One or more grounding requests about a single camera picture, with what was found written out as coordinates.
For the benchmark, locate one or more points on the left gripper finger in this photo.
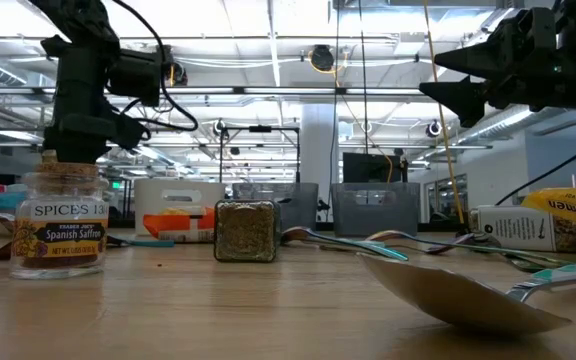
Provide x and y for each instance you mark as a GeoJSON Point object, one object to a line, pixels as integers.
{"type": "Point", "coordinates": [80, 142]}
{"type": "Point", "coordinates": [128, 132]}

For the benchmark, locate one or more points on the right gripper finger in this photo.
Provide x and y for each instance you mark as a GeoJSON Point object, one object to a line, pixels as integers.
{"type": "Point", "coordinates": [463, 100]}
{"type": "Point", "coordinates": [473, 60]}

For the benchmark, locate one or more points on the orange snack packet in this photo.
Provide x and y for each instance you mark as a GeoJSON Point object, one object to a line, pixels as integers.
{"type": "Point", "coordinates": [168, 224]}

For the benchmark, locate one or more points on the teal plastic spoon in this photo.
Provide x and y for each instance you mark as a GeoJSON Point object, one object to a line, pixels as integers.
{"type": "Point", "coordinates": [153, 243]}

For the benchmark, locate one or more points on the grey-white snack packet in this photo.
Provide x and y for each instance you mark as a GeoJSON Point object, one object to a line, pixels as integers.
{"type": "Point", "coordinates": [188, 236]}

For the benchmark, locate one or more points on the green-lidded herb jar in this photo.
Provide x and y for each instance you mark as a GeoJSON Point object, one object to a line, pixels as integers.
{"type": "Point", "coordinates": [246, 231]}

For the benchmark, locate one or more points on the white plastic bin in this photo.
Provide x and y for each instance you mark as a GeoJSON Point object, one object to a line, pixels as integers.
{"type": "Point", "coordinates": [148, 195]}

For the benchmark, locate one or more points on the Spanish saffron jar cork lid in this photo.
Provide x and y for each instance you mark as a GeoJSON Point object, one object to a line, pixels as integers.
{"type": "Point", "coordinates": [60, 235]}

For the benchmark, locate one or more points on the black computer monitor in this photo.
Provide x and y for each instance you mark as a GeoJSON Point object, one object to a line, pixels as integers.
{"type": "Point", "coordinates": [368, 167]}

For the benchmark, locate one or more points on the yellow ramen packet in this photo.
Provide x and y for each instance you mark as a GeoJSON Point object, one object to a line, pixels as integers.
{"type": "Point", "coordinates": [573, 205]}

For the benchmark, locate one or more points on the dark grey metal spoon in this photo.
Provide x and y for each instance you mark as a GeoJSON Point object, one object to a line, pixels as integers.
{"type": "Point", "coordinates": [483, 239]}

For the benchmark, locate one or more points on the grey translucent plastic bin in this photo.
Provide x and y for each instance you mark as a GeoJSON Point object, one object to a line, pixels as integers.
{"type": "Point", "coordinates": [298, 200]}
{"type": "Point", "coordinates": [375, 210]}

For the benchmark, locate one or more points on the round black ceiling device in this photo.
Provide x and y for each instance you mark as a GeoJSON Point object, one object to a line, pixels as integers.
{"type": "Point", "coordinates": [322, 58]}

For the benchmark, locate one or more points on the small purple-bowled iridescent spoon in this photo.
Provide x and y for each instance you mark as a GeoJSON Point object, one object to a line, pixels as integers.
{"type": "Point", "coordinates": [443, 246]}

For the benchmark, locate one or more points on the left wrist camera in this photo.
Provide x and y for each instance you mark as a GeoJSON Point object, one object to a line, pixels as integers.
{"type": "Point", "coordinates": [140, 75]}

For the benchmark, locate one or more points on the black frame stand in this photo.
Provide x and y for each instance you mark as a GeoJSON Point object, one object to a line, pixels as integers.
{"type": "Point", "coordinates": [260, 129]}

